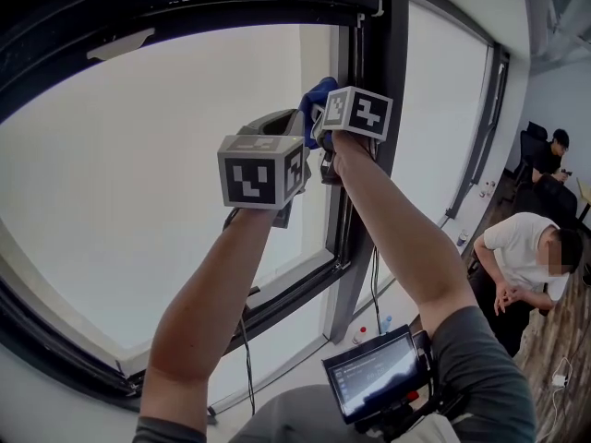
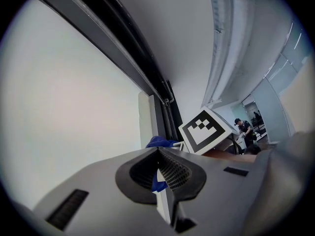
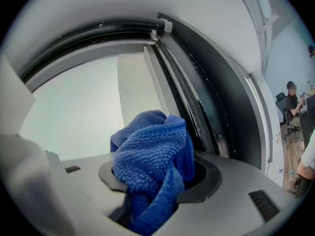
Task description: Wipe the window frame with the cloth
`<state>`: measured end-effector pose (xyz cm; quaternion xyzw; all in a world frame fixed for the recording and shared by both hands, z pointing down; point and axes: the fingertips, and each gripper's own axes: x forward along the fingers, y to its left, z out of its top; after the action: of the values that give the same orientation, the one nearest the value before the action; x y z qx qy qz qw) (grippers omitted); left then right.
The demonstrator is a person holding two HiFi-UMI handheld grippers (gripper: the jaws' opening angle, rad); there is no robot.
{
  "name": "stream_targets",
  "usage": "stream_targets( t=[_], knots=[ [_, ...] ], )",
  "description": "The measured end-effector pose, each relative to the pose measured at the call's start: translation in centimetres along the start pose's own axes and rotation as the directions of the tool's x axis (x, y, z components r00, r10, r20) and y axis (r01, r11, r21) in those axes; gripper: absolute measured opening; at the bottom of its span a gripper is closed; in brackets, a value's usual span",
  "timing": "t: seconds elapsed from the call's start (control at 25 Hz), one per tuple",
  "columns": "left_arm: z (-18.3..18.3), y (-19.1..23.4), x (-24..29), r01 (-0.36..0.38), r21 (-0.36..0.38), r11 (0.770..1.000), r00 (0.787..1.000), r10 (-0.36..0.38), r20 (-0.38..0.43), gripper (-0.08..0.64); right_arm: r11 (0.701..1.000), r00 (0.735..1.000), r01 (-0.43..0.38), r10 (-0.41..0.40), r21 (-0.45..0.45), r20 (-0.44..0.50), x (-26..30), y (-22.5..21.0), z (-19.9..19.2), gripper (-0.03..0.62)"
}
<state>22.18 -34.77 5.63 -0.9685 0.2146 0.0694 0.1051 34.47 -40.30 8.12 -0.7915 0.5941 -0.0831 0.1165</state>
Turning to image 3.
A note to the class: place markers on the blue cleaning cloth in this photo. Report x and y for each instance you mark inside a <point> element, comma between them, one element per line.
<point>152,156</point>

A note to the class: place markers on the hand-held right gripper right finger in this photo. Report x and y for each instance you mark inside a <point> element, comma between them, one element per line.
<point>236,181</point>

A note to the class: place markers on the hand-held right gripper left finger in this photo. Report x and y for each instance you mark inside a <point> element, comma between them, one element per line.
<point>86,183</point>

